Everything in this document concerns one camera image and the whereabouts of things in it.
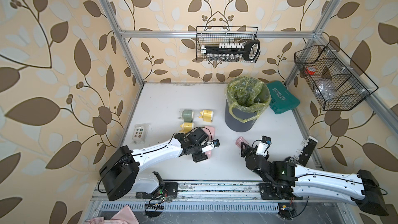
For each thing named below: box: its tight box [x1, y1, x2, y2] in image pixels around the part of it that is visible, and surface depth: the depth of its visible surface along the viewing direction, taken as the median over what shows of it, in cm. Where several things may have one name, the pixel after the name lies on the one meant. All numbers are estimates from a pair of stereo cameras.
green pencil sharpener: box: [178, 109, 194, 123], surface depth 97 cm
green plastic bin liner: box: [225, 75, 272, 123], surface depth 84 cm
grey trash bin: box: [224, 99, 257, 133], surface depth 80 cm
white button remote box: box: [131, 122, 150, 145], surface depth 93 cm
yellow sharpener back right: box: [197, 109, 214, 123], surface depth 98 cm
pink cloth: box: [84, 205, 140, 224], surface depth 68 cm
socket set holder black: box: [200, 39, 261, 62], surface depth 86 cm
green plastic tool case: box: [265, 80, 301, 115], surface depth 107 cm
